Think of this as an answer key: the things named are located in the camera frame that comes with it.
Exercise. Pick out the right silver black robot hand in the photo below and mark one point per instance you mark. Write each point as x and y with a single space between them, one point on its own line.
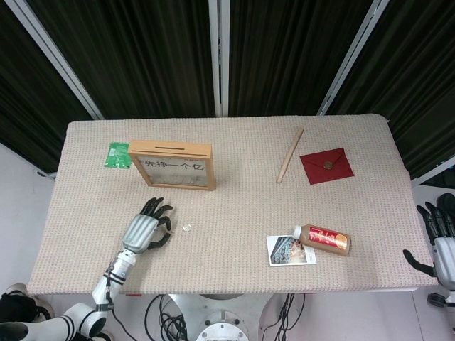
444 255

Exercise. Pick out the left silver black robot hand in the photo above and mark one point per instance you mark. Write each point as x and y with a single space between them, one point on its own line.
140 232

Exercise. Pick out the silver coin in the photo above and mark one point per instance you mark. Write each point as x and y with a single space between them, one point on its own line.
186 227

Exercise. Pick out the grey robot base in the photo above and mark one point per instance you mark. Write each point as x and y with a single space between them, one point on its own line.
220 319

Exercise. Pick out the black caster wheel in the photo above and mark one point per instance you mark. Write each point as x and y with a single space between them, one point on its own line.
436 299

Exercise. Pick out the green foil packet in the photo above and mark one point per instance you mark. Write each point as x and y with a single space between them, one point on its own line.
117 155

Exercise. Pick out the beige woven tablecloth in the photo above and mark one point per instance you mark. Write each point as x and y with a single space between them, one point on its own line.
231 213

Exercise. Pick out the brown drink bottle red label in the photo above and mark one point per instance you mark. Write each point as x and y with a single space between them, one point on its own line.
325 239

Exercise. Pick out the red envelope with seal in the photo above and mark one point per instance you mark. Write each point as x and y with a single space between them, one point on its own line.
327 172

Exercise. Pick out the wooden stick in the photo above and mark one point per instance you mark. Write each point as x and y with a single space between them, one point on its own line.
289 156

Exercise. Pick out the black curtain panel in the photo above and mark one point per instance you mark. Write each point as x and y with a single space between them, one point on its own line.
21 89
142 53
419 89
284 53

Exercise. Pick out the wooden frame money box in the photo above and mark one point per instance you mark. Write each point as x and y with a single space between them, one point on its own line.
174 167

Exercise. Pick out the dragon wall postcard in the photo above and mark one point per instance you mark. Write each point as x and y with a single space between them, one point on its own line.
284 254

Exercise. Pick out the white partition post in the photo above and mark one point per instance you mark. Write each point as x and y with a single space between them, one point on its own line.
353 57
55 58
214 53

